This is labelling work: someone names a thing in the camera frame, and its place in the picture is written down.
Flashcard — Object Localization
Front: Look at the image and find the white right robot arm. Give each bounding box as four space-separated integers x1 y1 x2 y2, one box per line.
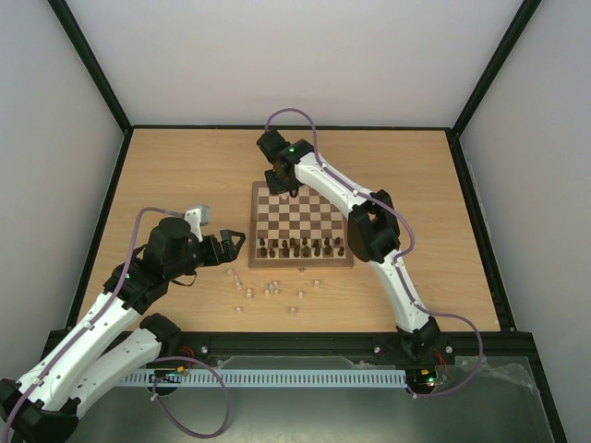
252 128 440 362

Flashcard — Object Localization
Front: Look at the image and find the wooden chess board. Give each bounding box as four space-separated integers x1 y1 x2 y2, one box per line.
248 181 354 269

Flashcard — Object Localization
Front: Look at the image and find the white slotted cable duct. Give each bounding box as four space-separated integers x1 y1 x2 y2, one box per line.
117 369 407 389

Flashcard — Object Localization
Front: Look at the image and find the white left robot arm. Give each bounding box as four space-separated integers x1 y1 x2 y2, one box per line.
1 217 242 442

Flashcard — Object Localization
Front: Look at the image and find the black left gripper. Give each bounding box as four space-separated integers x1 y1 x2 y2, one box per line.
168 229 247 279

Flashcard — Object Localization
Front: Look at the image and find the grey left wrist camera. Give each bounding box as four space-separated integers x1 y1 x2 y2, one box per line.
184 205 210 242

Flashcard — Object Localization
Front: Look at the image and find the black enclosure frame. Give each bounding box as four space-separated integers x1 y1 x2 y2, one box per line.
52 1 590 442

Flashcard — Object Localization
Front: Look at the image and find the clear plastic sheet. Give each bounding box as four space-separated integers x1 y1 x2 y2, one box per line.
453 356 539 394

